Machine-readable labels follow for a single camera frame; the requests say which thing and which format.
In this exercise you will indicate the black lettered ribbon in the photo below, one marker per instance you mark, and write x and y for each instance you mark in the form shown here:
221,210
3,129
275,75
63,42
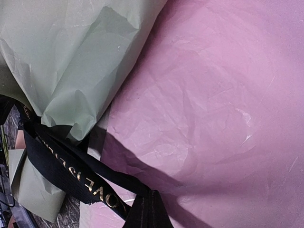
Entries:
70,169

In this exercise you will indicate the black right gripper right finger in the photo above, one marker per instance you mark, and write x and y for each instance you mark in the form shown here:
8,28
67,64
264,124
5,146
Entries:
158,214

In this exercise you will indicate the peach green wrapping paper sheet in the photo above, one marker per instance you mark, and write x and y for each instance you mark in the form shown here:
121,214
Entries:
69,58

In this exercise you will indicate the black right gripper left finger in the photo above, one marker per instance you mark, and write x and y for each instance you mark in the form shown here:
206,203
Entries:
138,215

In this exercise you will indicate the pink wrapping paper sheet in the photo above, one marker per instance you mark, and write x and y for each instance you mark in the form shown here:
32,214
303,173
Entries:
212,115

